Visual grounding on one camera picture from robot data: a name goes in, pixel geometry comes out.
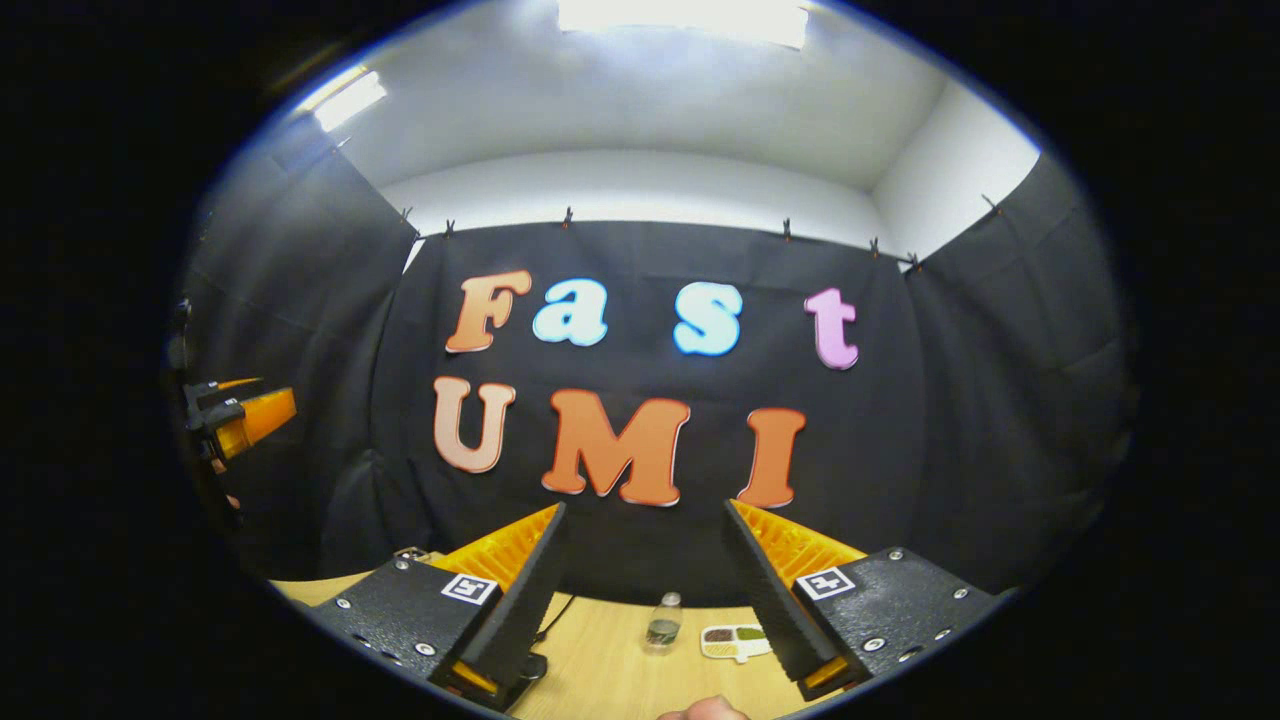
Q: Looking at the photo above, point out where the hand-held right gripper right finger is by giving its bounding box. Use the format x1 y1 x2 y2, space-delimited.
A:
722 498 1006 703

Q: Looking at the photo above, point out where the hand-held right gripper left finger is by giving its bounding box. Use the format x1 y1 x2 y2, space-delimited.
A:
308 500 569 713

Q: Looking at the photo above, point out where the white divided tray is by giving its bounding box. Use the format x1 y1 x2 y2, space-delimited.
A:
700 624 773 664

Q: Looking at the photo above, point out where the clear plastic water bottle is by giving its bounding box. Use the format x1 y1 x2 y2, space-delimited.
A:
645 591 684 656

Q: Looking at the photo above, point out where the small ceiling light panel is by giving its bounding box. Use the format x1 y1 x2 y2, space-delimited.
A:
300 65 389 133

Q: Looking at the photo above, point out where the row of black cloth clips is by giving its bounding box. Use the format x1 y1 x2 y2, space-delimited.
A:
330 135 1001 273

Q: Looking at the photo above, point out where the large ceiling light panel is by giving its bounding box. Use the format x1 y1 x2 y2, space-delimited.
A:
557 0 809 49

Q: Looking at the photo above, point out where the black power cable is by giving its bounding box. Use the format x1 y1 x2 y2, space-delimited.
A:
530 593 578 646

